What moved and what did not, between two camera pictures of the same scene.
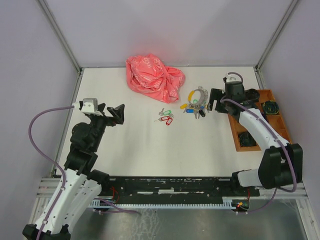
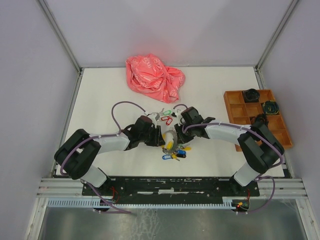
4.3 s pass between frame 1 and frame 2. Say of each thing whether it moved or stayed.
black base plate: stayed
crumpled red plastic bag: stayed
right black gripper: moved
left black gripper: moved
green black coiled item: stayed
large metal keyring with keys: moved
